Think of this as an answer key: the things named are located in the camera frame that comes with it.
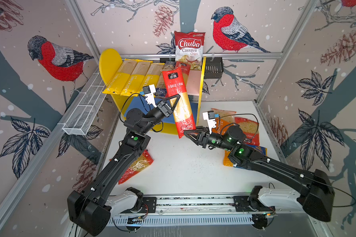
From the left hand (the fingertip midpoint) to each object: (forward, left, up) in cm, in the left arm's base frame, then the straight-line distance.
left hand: (179, 97), depth 56 cm
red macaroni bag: (-7, +22, -45) cm, 51 cm away
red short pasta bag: (+15, -49, -45) cm, 68 cm away
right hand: (-9, -1, -14) cm, 16 cm away
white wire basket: (+2, +49, -18) cm, 53 cm away
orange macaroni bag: (+26, -34, -45) cm, 62 cm away
